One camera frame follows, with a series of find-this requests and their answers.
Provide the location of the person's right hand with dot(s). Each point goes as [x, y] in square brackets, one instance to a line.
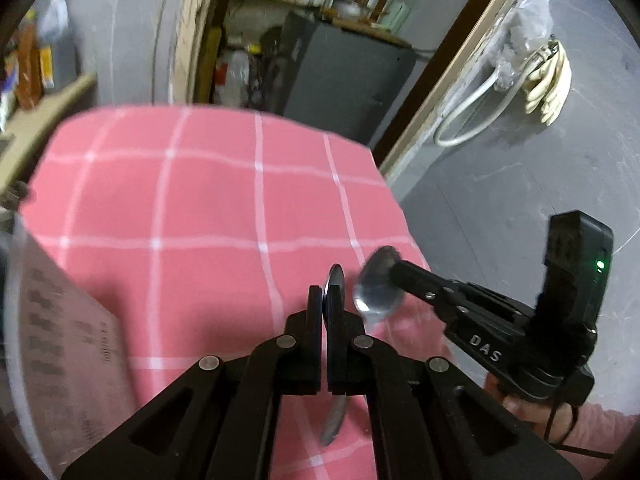
[525, 412]

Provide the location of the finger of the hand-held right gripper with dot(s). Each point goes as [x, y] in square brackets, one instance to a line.
[425, 287]

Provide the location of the pink checkered tablecloth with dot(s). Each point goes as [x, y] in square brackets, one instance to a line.
[210, 210]

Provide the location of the clear plastic bag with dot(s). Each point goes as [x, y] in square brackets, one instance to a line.
[525, 30]

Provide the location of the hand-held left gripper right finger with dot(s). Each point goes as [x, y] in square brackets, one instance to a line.
[336, 330]

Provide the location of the dark grey cabinet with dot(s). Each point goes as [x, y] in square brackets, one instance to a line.
[350, 75]

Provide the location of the clear patterned container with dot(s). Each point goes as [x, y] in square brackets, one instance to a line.
[60, 360]

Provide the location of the clear plastic bottle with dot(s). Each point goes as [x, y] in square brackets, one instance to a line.
[235, 72]

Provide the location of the wooden door frame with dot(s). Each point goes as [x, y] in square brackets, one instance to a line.
[450, 65]

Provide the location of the grey plastic jug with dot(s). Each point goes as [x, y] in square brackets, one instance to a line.
[59, 35]

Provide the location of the brown bottle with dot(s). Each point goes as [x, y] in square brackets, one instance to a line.
[29, 67]

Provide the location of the wooden shelf board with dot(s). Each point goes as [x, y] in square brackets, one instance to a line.
[45, 110]

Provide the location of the metal spoon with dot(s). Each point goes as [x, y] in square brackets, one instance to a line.
[336, 282]
[375, 290]

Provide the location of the person's right forearm pink sleeve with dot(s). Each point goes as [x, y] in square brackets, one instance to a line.
[595, 430]

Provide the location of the pale green box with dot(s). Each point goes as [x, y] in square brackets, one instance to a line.
[399, 14]

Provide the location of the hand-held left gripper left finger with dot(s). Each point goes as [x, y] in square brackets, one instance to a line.
[315, 310]

